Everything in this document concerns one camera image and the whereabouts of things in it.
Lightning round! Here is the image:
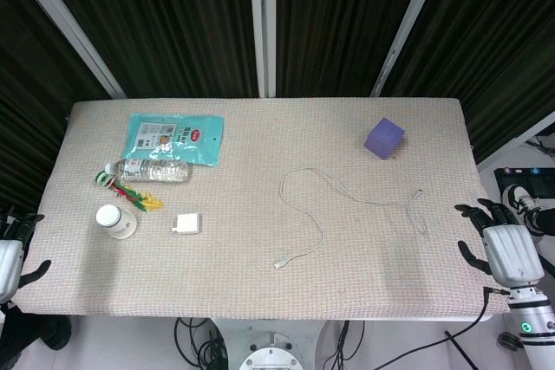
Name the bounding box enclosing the black rounded object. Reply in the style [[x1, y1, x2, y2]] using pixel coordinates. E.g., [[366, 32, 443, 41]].
[[0, 304, 73, 353]]

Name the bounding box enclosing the white frame post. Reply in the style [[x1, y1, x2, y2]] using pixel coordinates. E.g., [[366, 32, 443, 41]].
[[8, 0, 127, 99], [247, 0, 278, 98], [370, 0, 450, 97]]

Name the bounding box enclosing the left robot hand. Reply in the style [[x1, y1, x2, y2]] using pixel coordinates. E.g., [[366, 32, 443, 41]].
[[0, 206, 52, 304]]

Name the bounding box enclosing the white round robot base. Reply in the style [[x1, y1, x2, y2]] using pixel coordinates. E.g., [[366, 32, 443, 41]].
[[238, 330, 306, 370]]

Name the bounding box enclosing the clear plastic water bottle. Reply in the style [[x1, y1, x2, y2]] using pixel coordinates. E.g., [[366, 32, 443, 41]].
[[102, 158, 193, 185]]

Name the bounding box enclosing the purple cube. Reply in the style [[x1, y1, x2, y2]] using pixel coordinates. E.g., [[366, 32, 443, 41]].
[[362, 117, 408, 160]]

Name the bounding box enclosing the beige woven table mat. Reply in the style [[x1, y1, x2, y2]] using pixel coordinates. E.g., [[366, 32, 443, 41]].
[[10, 97, 511, 322]]

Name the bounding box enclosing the black cable bundle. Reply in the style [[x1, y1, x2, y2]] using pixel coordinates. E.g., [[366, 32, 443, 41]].
[[324, 321, 368, 370], [173, 317, 229, 370]]

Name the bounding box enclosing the teal snack bag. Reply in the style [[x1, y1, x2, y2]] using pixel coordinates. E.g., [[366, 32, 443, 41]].
[[120, 113, 225, 168]]

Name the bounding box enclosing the black floor rod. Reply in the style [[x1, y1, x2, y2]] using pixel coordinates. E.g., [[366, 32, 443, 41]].
[[444, 329, 478, 369]]

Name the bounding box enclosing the white charger block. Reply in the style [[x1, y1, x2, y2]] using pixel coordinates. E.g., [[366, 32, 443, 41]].
[[170, 212, 204, 235]]

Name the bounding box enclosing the colourful feather shuttlecock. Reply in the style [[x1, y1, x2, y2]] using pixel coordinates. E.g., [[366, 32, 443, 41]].
[[95, 172, 165, 214]]

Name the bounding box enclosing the white usb cable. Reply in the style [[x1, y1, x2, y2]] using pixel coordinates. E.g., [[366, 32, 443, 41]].
[[272, 166, 428, 270]]

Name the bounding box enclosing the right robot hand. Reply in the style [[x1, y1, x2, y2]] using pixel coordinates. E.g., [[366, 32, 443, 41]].
[[454, 198, 545, 289]]

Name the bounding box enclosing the black and white sneaker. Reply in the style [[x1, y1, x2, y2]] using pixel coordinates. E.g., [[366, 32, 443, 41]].
[[502, 183, 543, 237]]

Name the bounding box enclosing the black pleated curtain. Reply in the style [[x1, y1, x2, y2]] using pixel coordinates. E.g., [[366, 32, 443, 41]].
[[379, 0, 555, 166], [0, 0, 112, 215], [32, 0, 261, 99], [275, 0, 430, 98]]

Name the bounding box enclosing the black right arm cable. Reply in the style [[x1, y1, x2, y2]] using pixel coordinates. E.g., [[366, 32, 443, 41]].
[[444, 285, 512, 339]]

